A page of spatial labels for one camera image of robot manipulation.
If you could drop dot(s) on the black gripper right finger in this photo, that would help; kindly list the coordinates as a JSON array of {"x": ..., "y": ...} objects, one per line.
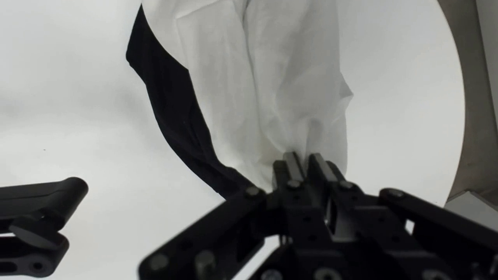
[{"x": 415, "y": 234}]

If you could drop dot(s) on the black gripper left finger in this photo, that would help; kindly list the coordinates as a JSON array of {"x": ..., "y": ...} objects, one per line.
[{"x": 223, "y": 234}]

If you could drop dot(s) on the white and blue towel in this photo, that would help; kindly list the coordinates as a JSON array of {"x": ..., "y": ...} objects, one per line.
[{"x": 270, "y": 78}]

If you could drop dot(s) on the black stand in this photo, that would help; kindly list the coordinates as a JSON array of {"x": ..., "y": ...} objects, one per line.
[{"x": 36, "y": 203}]

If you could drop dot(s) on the black cloth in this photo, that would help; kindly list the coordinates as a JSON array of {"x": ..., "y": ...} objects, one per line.
[{"x": 177, "y": 114}]

